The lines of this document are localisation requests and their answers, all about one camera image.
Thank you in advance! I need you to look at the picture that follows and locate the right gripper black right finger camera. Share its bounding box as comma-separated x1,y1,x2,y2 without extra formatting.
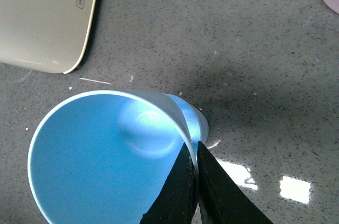
197,142,272,223

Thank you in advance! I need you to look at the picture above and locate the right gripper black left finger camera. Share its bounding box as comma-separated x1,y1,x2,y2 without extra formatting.
140,144,197,224

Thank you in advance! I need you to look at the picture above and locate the light blue plastic cup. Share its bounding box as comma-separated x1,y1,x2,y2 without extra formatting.
166,94,209,154

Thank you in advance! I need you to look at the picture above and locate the cream white toaster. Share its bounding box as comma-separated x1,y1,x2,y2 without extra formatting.
1,0,96,74

